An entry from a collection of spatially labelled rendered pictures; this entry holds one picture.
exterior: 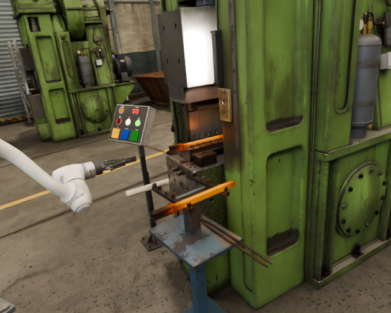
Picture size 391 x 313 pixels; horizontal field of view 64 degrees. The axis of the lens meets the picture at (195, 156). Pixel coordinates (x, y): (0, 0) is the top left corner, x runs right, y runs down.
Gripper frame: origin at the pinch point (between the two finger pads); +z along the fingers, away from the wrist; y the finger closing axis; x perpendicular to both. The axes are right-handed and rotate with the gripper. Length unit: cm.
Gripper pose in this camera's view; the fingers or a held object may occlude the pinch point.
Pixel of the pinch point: (130, 159)
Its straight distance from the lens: 181.6
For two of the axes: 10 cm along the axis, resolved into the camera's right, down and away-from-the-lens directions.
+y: 5.0, 2.6, -8.3
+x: -0.8, -9.4, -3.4
